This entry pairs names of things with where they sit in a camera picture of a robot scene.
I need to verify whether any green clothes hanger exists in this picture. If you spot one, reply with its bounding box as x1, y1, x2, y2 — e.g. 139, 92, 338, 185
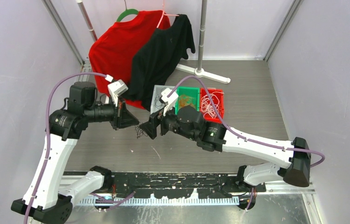
116, 9, 139, 22

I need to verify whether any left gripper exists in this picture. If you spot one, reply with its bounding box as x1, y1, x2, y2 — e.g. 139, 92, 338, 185
84, 94, 139, 130

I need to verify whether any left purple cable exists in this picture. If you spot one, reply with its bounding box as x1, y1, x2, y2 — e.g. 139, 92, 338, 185
23, 72, 108, 224

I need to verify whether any green plastic bin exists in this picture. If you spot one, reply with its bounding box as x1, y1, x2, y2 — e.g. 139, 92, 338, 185
175, 86, 200, 114

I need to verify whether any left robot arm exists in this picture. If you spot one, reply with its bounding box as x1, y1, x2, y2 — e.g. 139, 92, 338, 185
11, 82, 139, 224

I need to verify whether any white cable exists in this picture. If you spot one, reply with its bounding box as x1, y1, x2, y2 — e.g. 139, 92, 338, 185
200, 90, 225, 119

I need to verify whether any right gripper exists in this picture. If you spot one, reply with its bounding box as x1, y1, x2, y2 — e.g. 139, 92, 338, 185
140, 100, 197, 141

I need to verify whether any red t-shirt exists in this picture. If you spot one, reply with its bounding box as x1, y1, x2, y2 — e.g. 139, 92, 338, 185
88, 10, 172, 109

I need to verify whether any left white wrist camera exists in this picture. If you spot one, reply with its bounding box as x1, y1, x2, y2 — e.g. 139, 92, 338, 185
105, 75, 128, 107

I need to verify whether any black t-shirt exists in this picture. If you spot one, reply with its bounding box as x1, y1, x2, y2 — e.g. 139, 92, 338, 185
122, 14, 196, 111

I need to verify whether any white clothes rack stand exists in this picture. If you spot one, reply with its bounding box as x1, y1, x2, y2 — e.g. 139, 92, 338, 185
176, 0, 232, 84

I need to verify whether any white plastic bin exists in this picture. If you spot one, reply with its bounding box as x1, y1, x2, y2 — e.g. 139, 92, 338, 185
150, 85, 174, 114

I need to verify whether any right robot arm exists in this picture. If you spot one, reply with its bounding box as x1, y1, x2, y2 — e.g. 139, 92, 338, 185
140, 106, 311, 192

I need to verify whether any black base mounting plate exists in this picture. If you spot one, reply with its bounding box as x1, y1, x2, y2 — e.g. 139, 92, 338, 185
94, 172, 252, 199

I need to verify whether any red plastic bin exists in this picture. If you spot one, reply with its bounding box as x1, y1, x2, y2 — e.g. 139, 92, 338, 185
199, 88, 225, 123

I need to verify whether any pink clothes hanger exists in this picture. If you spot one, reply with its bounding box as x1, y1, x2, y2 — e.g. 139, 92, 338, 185
156, 0, 179, 28

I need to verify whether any black thin cable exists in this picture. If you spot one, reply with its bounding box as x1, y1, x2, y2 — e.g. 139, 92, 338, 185
153, 90, 166, 109

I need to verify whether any orange cable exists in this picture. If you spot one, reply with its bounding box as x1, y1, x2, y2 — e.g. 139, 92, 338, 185
178, 93, 198, 109

